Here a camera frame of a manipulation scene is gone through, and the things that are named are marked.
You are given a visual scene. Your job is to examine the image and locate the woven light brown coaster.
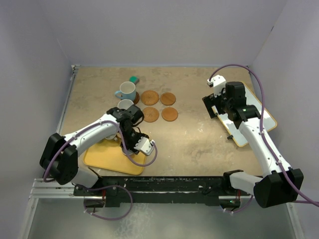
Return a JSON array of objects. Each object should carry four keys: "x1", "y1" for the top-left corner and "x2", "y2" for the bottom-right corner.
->
[
  {"x1": 143, "y1": 107, "x2": 159, "y2": 122},
  {"x1": 140, "y1": 90, "x2": 160, "y2": 106}
]

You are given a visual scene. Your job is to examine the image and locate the blue floral mug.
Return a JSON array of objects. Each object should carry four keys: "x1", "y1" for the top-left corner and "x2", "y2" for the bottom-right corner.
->
[{"x1": 117, "y1": 99, "x2": 134, "y2": 110}]

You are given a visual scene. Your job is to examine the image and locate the dark brown wooden coaster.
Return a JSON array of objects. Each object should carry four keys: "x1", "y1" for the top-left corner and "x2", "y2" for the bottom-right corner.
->
[{"x1": 133, "y1": 92, "x2": 140, "y2": 105}]

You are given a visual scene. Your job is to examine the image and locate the orange wooden coaster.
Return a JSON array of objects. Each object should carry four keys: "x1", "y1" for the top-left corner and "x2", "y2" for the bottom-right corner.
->
[
  {"x1": 160, "y1": 92, "x2": 176, "y2": 106},
  {"x1": 161, "y1": 107, "x2": 178, "y2": 121}
]

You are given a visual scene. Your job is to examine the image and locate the large light blue mug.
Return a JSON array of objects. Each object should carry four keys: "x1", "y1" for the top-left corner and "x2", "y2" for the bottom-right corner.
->
[{"x1": 114, "y1": 81, "x2": 136, "y2": 101}]

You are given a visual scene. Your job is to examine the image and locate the pink cup orange handle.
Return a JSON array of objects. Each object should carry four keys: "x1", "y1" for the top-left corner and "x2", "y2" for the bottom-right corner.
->
[{"x1": 122, "y1": 148, "x2": 134, "y2": 156}]

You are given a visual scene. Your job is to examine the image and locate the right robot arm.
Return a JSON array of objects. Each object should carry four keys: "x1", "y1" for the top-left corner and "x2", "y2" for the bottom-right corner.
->
[{"x1": 202, "y1": 76, "x2": 304, "y2": 208}]

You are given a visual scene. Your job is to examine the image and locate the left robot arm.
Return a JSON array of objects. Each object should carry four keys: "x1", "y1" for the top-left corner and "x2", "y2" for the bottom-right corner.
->
[{"x1": 40, "y1": 105, "x2": 157, "y2": 195}]

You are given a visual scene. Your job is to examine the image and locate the small olive grey cup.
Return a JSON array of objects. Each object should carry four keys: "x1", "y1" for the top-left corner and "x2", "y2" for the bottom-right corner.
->
[{"x1": 105, "y1": 134, "x2": 118, "y2": 141}]

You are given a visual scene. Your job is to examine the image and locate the yellow plastic tray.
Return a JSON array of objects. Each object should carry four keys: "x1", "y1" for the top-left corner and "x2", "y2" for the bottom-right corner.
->
[{"x1": 83, "y1": 139, "x2": 144, "y2": 175}]

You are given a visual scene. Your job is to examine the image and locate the green whiteboard eraser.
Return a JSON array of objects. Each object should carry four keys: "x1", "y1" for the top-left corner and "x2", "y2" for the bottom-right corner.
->
[{"x1": 129, "y1": 76, "x2": 140, "y2": 85}]

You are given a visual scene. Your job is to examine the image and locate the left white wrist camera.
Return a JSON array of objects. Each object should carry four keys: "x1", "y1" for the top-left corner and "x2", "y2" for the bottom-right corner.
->
[{"x1": 134, "y1": 137, "x2": 155, "y2": 156}]

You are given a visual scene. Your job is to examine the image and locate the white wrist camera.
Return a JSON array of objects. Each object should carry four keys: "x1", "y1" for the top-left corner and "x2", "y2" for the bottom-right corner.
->
[
  {"x1": 134, "y1": 137, "x2": 155, "y2": 156},
  {"x1": 207, "y1": 75, "x2": 226, "y2": 97}
]

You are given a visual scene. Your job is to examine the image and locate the whiteboard with yellow frame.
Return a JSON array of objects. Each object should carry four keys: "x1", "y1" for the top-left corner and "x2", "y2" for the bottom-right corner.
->
[{"x1": 217, "y1": 83, "x2": 277, "y2": 147}]

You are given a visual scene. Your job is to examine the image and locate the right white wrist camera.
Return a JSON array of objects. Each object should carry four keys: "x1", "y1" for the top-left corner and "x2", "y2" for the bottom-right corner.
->
[{"x1": 207, "y1": 75, "x2": 226, "y2": 97}]

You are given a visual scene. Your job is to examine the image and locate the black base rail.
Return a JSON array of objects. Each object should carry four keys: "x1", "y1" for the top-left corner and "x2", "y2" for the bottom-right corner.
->
[{"x1": 74, "y1": 176, "x2": 247, "y2": 207}]

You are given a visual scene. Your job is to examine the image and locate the aluminium frame rail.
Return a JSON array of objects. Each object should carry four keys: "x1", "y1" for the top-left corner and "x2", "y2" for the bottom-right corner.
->
[{"x1": 29, "y1": 179, "x2": 84, "y2": 199}]

